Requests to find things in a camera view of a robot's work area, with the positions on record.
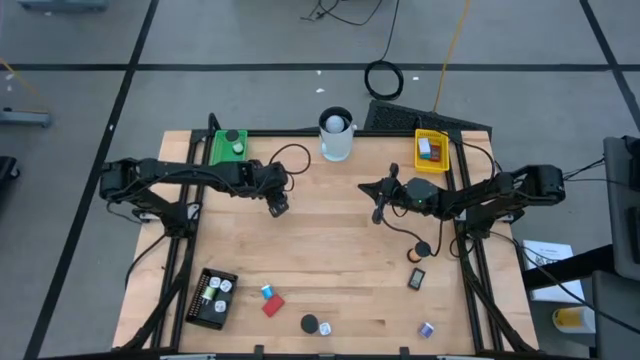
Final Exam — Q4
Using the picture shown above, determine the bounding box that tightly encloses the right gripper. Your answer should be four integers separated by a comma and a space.
357, 162, 409, 225

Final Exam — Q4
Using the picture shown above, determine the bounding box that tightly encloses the red small box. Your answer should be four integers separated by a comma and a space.
261, 293, 286, 318

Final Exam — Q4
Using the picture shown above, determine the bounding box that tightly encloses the green plastic basket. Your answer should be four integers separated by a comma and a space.
208, 128, 250, 166

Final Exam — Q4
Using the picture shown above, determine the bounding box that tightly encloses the clear cup with ball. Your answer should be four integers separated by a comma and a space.
318, 105, 359, 163

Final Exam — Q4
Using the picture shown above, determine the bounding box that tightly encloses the hourglass with green sand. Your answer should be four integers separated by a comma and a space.
224, 128, 246, 155

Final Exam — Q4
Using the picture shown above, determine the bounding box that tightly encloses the yellow plastic basket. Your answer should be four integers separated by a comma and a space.
414, 128, 451, 174

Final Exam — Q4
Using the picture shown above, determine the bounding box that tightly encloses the hourglass with orange sand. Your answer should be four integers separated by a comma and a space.
406, 240, 433, 264

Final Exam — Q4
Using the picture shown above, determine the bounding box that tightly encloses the black perforated mat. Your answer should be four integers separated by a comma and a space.
363, 99, 494, 135

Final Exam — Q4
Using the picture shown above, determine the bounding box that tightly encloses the black digital timer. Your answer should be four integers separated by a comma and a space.
407, 267, 427, 292

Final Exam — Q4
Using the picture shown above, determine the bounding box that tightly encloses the black round cap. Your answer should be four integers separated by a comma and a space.
299, 313, 320, 335

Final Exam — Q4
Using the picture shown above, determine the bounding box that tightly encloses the black plastic basket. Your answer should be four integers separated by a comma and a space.
184, 267, 239, 331

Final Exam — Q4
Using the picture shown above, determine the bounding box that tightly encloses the white paper sheet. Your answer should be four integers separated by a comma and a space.
522, 239, 586, 304

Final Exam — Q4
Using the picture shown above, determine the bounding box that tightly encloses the black beam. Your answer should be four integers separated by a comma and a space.
522, 244, 616, 291

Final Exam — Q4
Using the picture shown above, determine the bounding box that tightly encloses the yellow white bottle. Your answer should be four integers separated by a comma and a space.
552, 305, 597, 335

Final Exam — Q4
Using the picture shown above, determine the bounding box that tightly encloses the grey cart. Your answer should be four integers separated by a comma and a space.
592, 134, 640, 360

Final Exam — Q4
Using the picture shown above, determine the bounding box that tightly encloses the grey floor base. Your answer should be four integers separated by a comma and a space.
0, 107, 54, 129
18, 0, 109, 14

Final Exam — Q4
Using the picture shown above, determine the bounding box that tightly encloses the black floor object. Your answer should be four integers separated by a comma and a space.
0, 155, 21, 182

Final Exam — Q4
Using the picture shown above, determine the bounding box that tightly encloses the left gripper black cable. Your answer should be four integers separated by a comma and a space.
267, 143, 312, 194

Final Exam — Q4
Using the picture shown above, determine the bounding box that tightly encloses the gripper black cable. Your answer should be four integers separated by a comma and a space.
267, 143, 312, 194
378, 212, 447, 259

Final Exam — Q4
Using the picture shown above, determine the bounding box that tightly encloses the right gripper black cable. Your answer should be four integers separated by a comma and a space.
378, 212, 447, 259

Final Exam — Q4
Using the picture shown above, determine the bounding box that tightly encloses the black table frame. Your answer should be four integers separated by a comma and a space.
119, 112, 539, 360

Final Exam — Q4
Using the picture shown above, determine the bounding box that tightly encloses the coiled black cable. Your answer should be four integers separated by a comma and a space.
363, 59, 405, 101

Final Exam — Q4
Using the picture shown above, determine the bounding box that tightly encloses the yellow cord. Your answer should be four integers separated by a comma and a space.
432, 0, 473, 114

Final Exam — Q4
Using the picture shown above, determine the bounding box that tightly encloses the black floor cable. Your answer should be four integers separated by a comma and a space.
299, 0, 401, 64

